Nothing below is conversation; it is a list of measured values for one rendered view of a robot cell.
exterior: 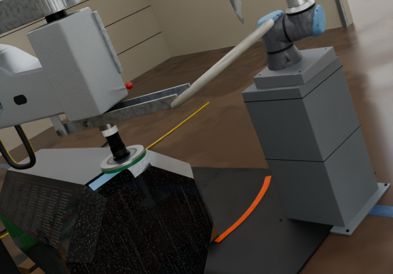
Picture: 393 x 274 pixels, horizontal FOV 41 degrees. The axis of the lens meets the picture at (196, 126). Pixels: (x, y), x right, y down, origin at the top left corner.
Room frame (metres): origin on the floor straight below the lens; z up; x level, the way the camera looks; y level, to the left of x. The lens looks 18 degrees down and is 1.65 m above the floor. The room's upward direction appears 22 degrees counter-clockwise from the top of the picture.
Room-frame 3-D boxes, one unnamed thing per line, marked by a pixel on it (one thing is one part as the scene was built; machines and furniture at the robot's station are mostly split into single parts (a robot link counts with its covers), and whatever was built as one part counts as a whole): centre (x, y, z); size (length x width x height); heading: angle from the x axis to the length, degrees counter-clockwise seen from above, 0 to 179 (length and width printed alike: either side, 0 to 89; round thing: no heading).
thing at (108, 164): (2.28, 0.37, 0.92); 0.21 x 0.21 x 0.01
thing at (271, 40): (2.72, -0.58, 1.10); 0.17 x 0.15 x 0.18; 54
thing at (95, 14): (2.33, 0.24, 1.41); 0.08 x 0.03 x 0.28; 55
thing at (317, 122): (2.73, -0.57, 0.43); 0.50 x 0.50 x 0.85; 38
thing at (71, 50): (2.33, 0.43, 1.36); 0.36 x 0.22 x 0.45; 55
